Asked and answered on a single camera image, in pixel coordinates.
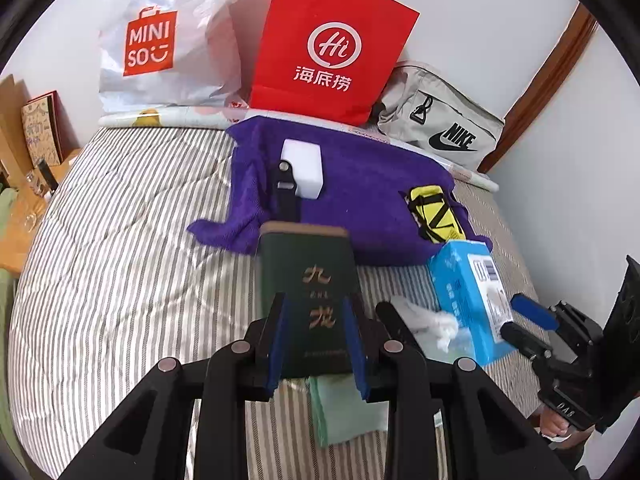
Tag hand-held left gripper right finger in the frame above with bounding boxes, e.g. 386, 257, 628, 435
342, 296, 591, 480

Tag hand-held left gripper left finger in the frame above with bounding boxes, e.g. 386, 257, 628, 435
60, 294, 288, 480

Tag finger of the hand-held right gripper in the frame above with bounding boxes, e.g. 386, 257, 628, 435
501, 322, 553, 361
510, 294, 558, 331

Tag dark green box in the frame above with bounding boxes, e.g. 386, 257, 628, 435
257, 221, 363, 378

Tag mint green cloth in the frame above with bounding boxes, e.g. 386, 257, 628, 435
307, 375, 391, 448

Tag white gloves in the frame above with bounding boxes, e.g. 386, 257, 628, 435
392, 296, 473, 353

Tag yellow mesh pouch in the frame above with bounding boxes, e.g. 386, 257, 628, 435
404, 185, 466, 245

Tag black-handled white sponge brush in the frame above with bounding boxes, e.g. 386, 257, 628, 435
272, 139, 325, 224

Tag person's right hand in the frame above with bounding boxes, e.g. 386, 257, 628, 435
539, 407, 591, 448

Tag blue tissue pack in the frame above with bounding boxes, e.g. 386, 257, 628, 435
427, 239, 518, 367

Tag purple towel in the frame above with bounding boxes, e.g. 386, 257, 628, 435
187, 116, 493, 266

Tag striped mattress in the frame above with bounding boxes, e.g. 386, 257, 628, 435
7, 125, 556, 480

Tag grey waist bag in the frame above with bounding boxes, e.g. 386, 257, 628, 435
376, 61, 506, 171

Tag rolled printed paper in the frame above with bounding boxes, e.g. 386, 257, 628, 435
97, 105, 500, 193

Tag wooden nightstand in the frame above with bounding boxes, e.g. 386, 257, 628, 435
0, 147, 83, 273

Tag clear glass item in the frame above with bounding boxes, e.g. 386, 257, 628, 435
22, 170, 51, 201

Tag white plastic shopping bag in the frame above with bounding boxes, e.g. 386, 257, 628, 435
97, 0, 266, 111

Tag patterned book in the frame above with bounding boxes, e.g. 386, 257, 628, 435
21, 91, 66, 168

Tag red paper bag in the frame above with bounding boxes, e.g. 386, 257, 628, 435
248, 0, 421, 127

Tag wooden headboard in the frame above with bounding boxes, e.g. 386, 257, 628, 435
0, 74, 31, 176

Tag wooden door frame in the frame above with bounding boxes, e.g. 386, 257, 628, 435
477, 2, 598, 173

